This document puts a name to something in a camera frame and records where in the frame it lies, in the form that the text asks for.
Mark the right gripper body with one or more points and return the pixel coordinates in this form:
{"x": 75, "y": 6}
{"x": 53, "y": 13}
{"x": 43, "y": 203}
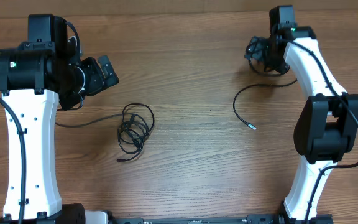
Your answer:
{"x": 261, "y": 50}

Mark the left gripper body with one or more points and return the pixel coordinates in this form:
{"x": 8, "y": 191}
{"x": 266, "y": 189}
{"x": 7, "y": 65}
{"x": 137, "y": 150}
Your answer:
{"x": 94, "y": 80}

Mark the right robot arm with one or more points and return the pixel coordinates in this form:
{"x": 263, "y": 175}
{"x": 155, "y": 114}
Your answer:
{"x": 328, "y": 124}

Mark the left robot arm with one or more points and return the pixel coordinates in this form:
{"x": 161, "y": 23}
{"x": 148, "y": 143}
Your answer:
{"x": 44, "y": 75}

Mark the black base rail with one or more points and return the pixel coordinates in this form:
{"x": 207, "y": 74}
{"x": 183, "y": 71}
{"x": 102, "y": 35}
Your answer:
{"x": 194, "y": 221}

